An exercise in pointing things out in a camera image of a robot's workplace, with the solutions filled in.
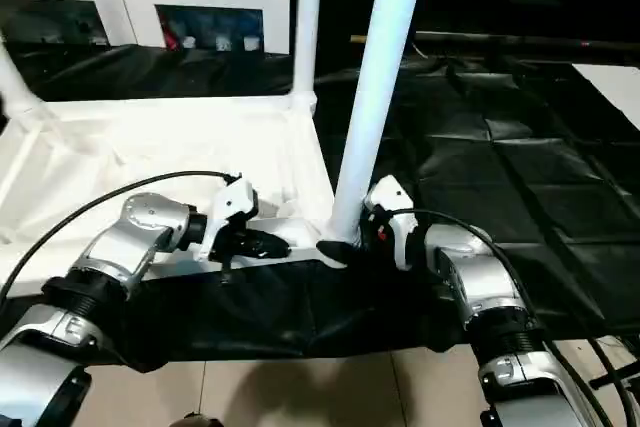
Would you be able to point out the white flat board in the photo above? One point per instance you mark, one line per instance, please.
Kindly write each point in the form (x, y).
(610, 87)

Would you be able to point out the long black pole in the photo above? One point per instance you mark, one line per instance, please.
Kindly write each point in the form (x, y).
(500, 40)

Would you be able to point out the black stand leg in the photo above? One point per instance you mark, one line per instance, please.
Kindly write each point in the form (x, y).
(615, 374)

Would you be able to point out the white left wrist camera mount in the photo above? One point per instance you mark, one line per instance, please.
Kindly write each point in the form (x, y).
(230, 202)

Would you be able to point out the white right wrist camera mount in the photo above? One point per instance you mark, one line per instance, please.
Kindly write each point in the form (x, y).
(395, 197)

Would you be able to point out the black plastic sheet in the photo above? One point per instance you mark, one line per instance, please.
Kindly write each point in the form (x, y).
(500, 172)

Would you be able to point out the small white jar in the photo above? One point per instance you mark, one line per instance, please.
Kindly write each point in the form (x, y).
(250, 43)
(189, 42)

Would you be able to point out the white plastic table leg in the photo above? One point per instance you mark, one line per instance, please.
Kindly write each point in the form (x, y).
(15, 82)
(306, 22)
(380, 72)

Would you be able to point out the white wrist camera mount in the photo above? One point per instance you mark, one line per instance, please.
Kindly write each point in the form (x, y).
(230, 202)
(395, 197)

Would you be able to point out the white plastic table top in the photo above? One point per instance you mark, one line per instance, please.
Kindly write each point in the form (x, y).
(150, 137)

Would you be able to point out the red bottle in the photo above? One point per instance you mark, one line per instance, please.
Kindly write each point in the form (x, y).
(171, 37)

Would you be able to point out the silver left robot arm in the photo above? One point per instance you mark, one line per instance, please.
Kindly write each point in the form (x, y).
(145, 217)

